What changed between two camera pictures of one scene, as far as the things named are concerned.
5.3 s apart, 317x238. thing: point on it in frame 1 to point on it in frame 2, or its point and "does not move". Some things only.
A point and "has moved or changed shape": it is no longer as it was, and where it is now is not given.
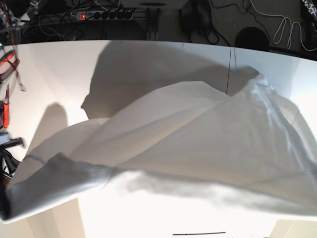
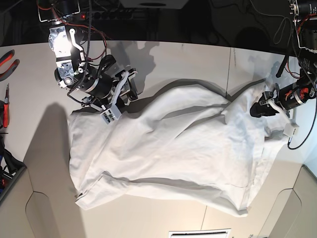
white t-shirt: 254,146 has moved or changed shape
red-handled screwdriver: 6,108 does not move
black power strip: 82,15 does not move
